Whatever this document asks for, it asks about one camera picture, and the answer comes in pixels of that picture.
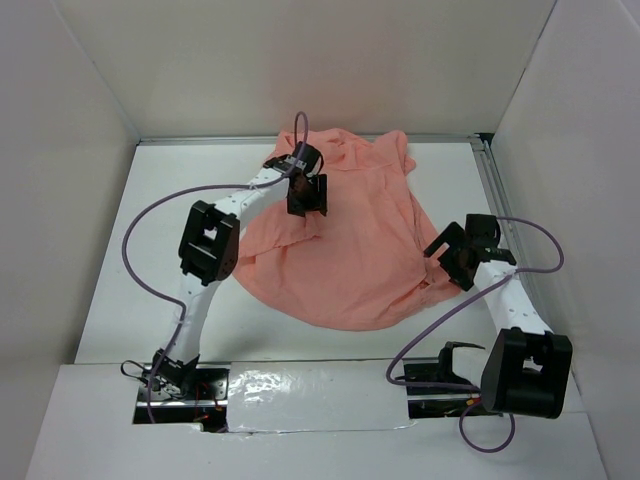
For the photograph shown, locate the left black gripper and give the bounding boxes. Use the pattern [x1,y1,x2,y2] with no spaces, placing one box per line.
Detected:
[285,173,326,218]

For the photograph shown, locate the salmon pink jacket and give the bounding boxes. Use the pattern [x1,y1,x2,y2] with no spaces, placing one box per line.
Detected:
[233,129,460,331]

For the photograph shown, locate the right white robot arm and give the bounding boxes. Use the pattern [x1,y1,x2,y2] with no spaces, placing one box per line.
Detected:
[424,214,573,419]

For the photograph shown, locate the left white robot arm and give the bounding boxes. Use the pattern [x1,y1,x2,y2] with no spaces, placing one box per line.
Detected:
[152,142,327,399]

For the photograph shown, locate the white foil cover panel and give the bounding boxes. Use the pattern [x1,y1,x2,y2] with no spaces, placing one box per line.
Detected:
[226,360,412,434]

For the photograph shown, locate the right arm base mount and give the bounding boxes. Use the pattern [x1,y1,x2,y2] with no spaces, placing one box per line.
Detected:
[394,342,489,419]

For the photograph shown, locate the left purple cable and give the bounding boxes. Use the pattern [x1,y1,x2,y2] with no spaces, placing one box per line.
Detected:
[122,111,311,424]

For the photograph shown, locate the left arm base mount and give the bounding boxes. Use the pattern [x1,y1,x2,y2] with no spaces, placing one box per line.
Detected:
[120,359,230,434]

